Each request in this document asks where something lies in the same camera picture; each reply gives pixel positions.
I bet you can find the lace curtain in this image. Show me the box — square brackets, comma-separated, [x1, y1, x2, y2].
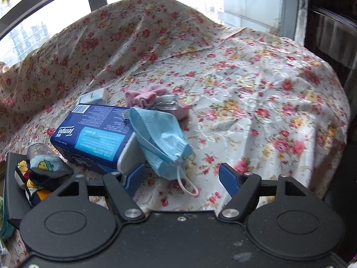
[296, 0, 311, 46]

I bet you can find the pink drawstring pouch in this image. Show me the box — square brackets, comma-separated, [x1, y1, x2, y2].
[125, 86, 191, 121]

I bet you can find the small white tissue packet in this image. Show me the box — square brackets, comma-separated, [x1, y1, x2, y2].
[77, 87, 109, 105]

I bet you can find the black triangular case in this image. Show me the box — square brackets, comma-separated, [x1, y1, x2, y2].
[4, 152, 34, 228]

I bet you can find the patterned navy sock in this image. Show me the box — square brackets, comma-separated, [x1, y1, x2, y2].
[15, 159, 56, 208]

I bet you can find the floral cloth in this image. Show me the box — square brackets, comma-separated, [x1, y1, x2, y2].
[0, 0, 352, 268]

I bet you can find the blue tissue pack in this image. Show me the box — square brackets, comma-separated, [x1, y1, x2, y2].
[50, 103, 145, 178]

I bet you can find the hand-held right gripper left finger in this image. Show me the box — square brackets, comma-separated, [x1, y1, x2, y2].
[50, 163, 146, 221]

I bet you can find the teal tin tray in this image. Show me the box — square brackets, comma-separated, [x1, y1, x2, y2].
[0, 195, 16, 241]

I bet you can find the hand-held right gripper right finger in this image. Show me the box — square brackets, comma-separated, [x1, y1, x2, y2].
[218, 162, 311, 220]

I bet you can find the blue face mask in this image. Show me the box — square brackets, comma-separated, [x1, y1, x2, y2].
[129, 107, 200, 197]

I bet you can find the light blue duck sock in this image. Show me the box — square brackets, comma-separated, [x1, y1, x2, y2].
[29, 156, 73, 180]

